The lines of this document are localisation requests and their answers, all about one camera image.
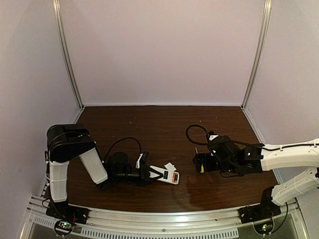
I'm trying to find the yellow handled screwdriver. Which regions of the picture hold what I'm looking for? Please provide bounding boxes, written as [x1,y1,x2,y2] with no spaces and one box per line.
[195,147,205,174]

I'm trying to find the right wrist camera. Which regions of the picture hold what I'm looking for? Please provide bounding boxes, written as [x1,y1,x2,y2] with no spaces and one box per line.
[207,131,219,142]

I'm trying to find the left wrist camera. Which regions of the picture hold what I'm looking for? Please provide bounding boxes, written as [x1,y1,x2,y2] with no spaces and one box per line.
[135,151,149,169]

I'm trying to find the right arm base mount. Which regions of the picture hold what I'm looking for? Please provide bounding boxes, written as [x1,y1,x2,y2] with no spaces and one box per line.
[238,204,281,224]

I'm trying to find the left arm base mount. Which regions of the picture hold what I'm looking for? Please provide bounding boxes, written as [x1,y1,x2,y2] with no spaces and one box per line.
[46,205,89,225]

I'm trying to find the white battery cover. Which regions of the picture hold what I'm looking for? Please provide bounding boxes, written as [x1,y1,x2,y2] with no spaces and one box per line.
[164,162,176,171]

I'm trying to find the right aluminium frame post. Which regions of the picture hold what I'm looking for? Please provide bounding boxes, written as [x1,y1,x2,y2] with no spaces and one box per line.
[241,0,272,110]

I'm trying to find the black camera cable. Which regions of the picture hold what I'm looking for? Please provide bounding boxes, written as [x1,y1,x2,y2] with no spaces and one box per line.
[186,124,265,150]
[103,137,142,165]

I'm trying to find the left black camera cable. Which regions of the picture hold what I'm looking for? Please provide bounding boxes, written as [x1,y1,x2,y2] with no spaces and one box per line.
[103,137,142,165]

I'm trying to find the white remote control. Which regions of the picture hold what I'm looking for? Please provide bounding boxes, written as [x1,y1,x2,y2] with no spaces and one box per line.
[158,167,180,185]

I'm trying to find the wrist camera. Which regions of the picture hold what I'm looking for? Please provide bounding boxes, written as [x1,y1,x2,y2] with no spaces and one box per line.
[207,131,219,142]
[135,151,149,169]

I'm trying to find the front aluminium rail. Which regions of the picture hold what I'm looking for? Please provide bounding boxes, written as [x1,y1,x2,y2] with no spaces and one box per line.
[18,195,310,239]

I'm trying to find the aluminium frame post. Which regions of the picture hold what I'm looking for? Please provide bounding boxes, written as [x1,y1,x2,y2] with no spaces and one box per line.
[241,0,272,110]
[52,0,84,110]

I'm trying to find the left aluminium frame post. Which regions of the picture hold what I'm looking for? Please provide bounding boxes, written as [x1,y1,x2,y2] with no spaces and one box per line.
[52,0,84,110]

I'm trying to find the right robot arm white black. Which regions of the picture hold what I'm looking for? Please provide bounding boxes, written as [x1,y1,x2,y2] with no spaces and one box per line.
[193,134,319,207]

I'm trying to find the right black camera cable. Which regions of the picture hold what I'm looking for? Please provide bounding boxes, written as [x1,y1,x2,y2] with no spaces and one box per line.
[186,124,265,150]

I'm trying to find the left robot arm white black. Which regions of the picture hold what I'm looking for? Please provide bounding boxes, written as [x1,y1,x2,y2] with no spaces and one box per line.
[46,124,164,218]

